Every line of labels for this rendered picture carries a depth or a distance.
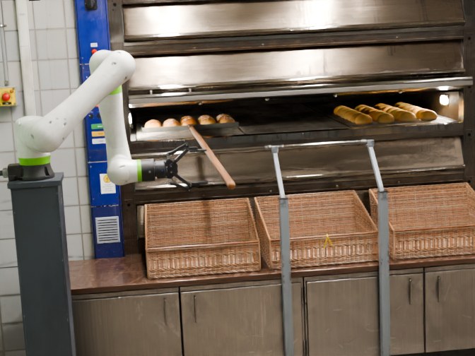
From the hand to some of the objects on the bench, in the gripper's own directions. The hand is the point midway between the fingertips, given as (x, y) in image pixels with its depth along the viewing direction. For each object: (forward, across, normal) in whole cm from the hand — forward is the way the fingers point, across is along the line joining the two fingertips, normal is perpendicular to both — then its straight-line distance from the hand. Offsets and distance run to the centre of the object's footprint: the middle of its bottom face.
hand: (204, 166), depth 367 cm
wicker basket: (+61, +62, -73) cm, 114 cm away
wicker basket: (+3, +62, -74) cm, 96 cm away
